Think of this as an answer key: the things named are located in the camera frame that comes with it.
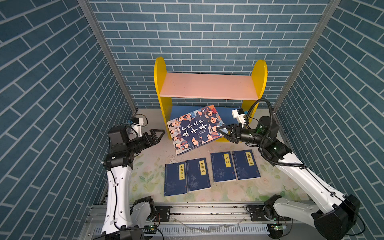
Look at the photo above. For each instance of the yellow shelf with coloured boards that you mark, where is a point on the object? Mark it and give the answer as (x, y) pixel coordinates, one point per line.
(208, 86)

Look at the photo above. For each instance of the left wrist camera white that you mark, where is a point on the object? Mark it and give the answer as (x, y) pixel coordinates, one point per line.
(137, 124)

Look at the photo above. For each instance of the blue book rightmost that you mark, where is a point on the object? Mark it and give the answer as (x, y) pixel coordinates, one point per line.
(245, 165)

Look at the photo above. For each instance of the blue book yellow label Yijing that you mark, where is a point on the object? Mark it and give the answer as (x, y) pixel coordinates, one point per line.
(222, 166)

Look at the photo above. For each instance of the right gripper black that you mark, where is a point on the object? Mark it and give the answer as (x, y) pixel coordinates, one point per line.
(236, 134)

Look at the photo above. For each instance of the floral table mat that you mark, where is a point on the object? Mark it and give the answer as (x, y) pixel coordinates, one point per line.
(149, 170)

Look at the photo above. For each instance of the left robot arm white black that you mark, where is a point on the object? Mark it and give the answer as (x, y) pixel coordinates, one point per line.
(120, 180)

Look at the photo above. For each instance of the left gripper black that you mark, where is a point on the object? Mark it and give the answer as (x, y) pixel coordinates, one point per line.
(152, 138)

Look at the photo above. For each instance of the blue book leftmost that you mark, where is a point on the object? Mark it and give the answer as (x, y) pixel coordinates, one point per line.
(175, 179)

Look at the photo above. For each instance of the colourful illustrated thick book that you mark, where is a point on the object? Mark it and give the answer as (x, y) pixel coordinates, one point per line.
(194, 129)

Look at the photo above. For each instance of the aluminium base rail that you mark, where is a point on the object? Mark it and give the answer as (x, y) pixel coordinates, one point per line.
(149, 220)

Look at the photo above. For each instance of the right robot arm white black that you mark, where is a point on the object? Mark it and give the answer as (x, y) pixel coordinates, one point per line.
(300, 180)

